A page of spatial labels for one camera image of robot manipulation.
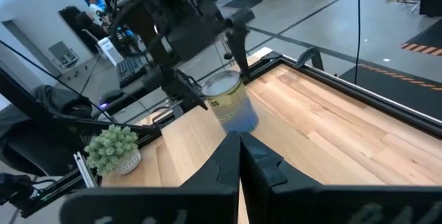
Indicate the black floor mat orange stripes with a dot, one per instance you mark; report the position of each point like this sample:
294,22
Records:
390,85
426,40

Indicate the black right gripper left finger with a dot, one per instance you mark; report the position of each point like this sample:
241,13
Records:
210,203

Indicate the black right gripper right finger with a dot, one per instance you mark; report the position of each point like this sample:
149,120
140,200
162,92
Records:
293,203

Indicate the white paper box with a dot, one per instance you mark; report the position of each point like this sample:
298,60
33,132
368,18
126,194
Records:
110,51

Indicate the black computer mouse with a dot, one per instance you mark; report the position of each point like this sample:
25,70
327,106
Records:
111,97

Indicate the black office chair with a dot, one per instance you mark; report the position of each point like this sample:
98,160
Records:
45,127

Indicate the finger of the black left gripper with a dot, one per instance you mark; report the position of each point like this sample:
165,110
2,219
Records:
179,85
239,51

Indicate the white metal strip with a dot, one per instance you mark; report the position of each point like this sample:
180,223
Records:
86,170

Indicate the black table edge frame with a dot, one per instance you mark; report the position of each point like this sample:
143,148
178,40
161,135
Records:
380,101

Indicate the black frame bracket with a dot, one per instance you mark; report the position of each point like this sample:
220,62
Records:
310,53

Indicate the black keyboard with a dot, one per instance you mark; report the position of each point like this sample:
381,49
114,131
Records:
130,70

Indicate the green plant in white pot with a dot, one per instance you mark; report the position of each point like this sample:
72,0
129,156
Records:
110,149

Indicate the plain black floor mat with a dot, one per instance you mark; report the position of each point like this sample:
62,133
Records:
242,3

